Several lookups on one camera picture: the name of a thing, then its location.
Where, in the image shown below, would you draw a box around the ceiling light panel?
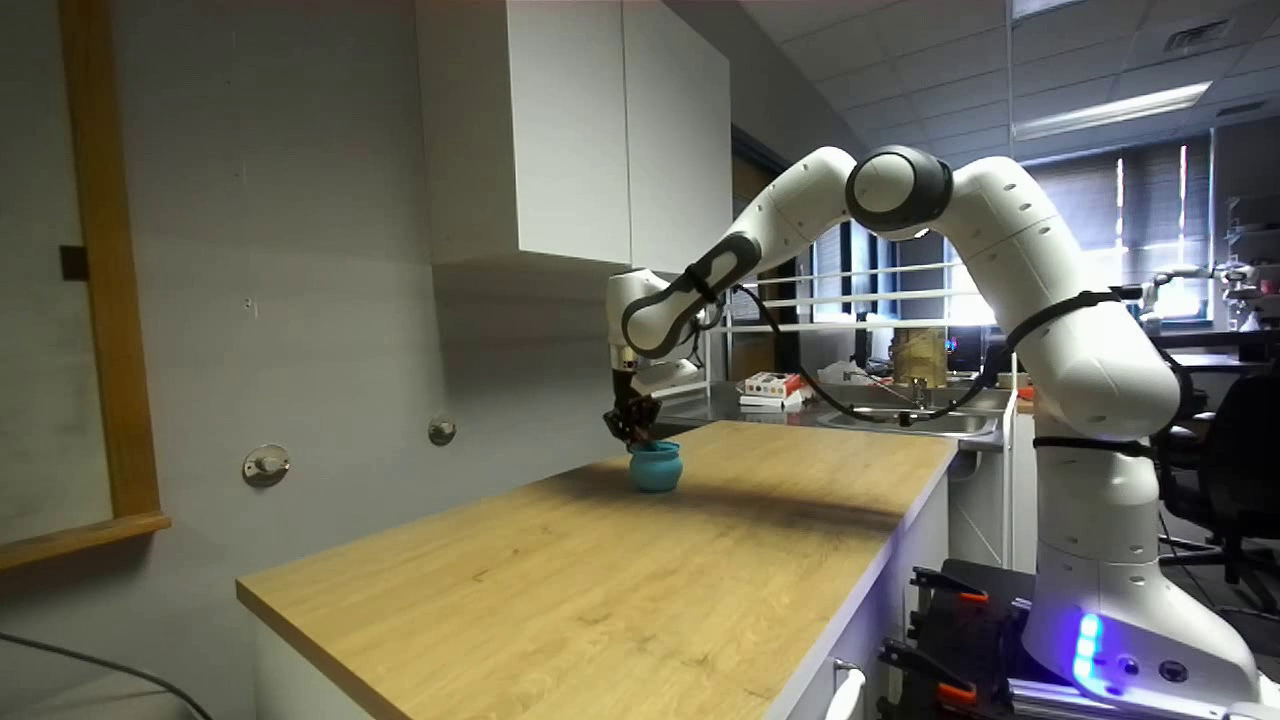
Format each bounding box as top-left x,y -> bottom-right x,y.
1010,77 -> 1218,145

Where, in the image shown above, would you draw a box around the small blue vase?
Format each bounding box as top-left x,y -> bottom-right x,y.
626,440 -> 690,497

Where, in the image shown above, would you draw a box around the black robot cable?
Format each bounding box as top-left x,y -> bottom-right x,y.
730,282 -> 1148,434

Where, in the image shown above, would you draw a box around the wooden board frame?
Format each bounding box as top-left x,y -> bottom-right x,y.
0,0 -> 172,582

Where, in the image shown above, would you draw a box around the black clamps with orange tips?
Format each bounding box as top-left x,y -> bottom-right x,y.
878,563 -> 1032,720

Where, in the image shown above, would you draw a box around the black floor cable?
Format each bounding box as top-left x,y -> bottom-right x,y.
0,627 -> 215,720

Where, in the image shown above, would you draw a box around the white metal railing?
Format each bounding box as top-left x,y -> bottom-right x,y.
724,257 -> 995,340

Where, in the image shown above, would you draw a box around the white wall cabinet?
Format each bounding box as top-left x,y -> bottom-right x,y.
414,0 -> 736,282

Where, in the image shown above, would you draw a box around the large round wall knob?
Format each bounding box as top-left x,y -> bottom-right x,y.
241,440 -> 293,491

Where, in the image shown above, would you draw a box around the black office chair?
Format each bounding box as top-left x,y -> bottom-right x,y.
1156,348 -> 1280,620

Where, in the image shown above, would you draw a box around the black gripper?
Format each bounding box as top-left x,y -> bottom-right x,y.
601,369 -> 670,453

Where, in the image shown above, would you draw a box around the brown object behind sink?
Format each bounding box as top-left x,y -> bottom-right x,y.
887,329 -> 953,400

